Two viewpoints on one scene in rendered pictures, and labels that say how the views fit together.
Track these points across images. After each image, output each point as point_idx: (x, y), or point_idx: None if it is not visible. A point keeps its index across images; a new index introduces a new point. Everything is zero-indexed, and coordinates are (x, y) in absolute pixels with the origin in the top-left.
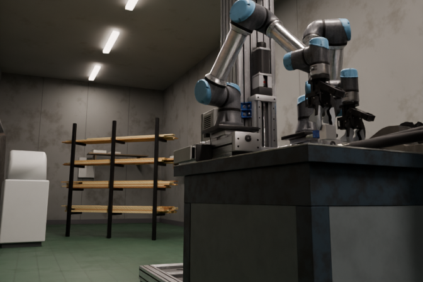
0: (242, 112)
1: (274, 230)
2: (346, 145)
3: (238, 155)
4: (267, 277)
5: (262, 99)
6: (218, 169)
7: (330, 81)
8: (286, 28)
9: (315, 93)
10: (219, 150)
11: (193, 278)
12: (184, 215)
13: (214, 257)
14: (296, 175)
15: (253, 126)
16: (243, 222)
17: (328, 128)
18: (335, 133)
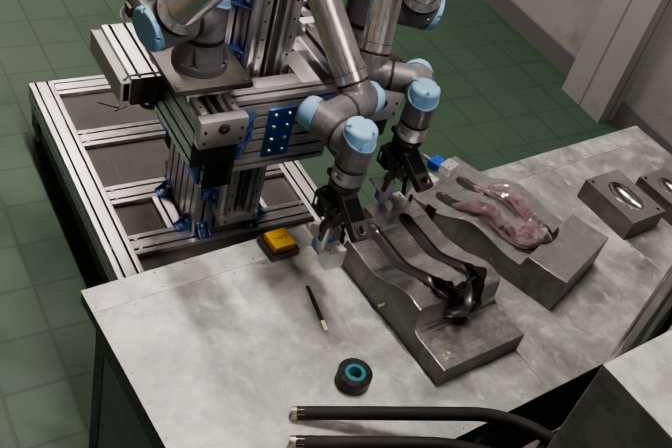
0: None
1: None
2: (300, 445)
3: (161, 440)
4: None
5: None
6: (138, 407)
7: (395, 74)
8: None
9: (328, 207)
10: (175, 106)
11: (104, 420)
12: (95, 351)
13: (129, 446)
14: None
15: (252, 31)
16: None
17: (333, 258)
18: (343, 259)
